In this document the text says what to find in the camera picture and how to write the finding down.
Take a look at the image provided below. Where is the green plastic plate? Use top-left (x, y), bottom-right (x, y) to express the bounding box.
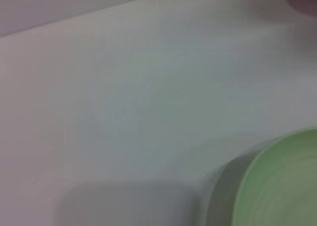
top-left (232, 128), bottom-right (317, 226)

